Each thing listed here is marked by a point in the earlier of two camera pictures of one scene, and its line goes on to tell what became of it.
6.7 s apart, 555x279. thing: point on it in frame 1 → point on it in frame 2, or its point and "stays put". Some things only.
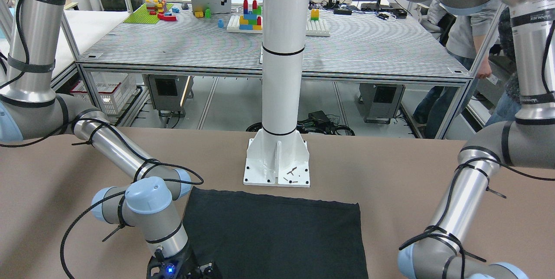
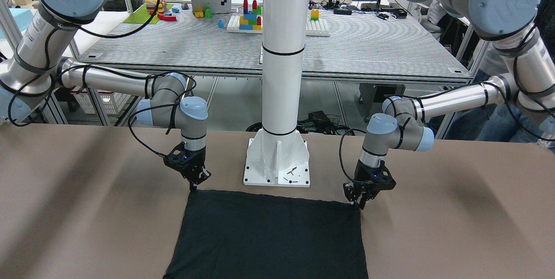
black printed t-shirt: (253, 235) stays put
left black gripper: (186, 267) → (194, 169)
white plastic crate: (113, 90) stays put
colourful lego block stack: (250, 21) stays put
